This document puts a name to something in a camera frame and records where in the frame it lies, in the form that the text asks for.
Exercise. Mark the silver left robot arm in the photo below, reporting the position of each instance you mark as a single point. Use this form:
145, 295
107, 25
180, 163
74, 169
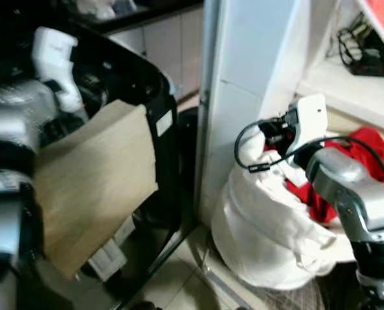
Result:
4, 129

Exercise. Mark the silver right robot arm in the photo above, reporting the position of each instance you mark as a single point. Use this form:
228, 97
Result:
363, 200

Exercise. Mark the small white washer label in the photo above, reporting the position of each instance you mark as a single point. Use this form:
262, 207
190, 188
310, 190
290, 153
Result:
164, 123

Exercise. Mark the white cabinet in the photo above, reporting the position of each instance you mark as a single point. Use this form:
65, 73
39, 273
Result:
169, 48

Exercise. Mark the red garment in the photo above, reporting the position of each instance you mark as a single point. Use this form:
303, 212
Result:
370, 152

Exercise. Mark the white laundry cloth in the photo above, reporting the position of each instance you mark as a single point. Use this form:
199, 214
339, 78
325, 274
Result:
263, 226

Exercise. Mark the pink towel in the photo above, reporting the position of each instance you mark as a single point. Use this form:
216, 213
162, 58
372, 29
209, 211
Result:
383, 19

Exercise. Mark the large white washer sticker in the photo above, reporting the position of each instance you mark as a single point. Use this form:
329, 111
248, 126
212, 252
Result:
108, 255

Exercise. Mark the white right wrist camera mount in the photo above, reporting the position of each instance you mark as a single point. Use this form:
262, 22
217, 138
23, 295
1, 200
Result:
310, 119

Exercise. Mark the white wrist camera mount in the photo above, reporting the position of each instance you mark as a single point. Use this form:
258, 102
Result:
55, 55
310, 119

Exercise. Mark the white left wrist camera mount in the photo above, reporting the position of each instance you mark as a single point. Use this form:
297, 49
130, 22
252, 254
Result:
55, 55

